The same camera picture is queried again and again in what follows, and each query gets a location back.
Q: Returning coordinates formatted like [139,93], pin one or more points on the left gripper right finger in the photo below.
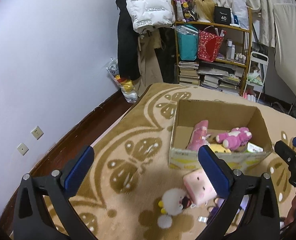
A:
[261,218]

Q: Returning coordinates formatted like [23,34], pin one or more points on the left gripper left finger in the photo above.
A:
[31,217]

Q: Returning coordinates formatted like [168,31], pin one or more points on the green tissue pack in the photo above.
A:
[252,148]

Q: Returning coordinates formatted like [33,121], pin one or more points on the pink fuzzy plush toy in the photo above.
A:
[234,139]

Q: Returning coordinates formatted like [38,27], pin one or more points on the pink square face plush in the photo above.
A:
[199,187]

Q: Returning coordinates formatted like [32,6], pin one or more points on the yellow dog plush toy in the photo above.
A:
[218,148]

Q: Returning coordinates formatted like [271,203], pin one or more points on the white fluffy plush toy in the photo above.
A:
[173,203]

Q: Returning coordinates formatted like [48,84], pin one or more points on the pink packaged cloth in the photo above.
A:
[199,136]

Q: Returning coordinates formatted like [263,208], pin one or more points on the open cardboard box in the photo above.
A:
[222,117]

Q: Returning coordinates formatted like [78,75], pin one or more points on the white rolling cart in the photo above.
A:
[256,75]

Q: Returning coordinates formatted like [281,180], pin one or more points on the right pile of books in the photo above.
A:
[223,77]

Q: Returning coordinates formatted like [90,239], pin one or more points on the beige patterned carpet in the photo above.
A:
[118,198]

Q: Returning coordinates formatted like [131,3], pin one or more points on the cream hanging garment bag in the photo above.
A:
[285,43]

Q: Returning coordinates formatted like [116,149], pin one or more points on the wooden bookshelf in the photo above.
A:
[241,38]

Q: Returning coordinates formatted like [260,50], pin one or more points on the left stack of books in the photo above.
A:
[188,73]

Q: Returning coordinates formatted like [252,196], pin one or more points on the red gift bag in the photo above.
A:
[209,43]

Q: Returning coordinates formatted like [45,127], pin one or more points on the black box number 40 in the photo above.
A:
[222,15]

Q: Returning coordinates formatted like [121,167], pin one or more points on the white plastic bag on shelf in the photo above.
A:
[240,13]

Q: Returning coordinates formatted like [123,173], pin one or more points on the teal gift bag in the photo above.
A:
[187,36]

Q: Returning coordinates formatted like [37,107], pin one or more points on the plastic bag of toys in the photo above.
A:
[126,86]

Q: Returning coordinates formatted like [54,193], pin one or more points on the blonde wig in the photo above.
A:
[205,10]

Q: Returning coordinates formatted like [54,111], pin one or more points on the beige trench coat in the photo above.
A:
[147,61]

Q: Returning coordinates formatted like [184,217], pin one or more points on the black hanging coat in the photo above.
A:
[127,44]

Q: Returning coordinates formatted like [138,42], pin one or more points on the pink black patterned bag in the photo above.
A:
[185,10]

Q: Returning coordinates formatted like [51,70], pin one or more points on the white puffer jacket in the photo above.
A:
[148,15]

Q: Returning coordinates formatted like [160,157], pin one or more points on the lower wall socket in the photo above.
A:
[22,149]

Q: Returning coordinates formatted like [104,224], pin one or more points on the wall socket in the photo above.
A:
[22,149]
[37,132]

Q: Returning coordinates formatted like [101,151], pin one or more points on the upper wall socket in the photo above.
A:
[37,132]

